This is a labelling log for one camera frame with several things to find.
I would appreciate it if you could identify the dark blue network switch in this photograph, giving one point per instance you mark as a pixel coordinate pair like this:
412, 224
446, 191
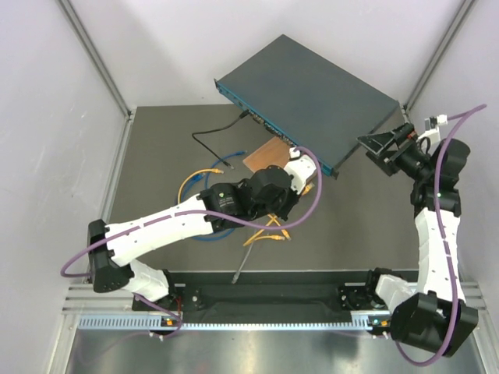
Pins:
306, 100

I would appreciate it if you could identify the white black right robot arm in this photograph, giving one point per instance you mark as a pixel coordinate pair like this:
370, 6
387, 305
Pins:
434, 315

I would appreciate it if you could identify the wooden base board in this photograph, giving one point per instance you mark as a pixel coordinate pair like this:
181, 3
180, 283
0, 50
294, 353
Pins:
273, 152

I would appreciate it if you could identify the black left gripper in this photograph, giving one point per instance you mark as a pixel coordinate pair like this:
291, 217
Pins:
294, 197

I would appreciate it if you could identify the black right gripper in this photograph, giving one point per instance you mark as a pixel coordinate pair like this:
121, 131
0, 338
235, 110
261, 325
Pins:
405, 137

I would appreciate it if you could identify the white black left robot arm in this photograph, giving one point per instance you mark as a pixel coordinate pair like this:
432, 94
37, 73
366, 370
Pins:
114, 265

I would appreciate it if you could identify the aluminium frame rail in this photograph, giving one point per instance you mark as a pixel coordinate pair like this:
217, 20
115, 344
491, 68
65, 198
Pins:
119, 310

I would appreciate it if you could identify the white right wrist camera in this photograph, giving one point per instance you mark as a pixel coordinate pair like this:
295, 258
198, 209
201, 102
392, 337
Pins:
433, 128

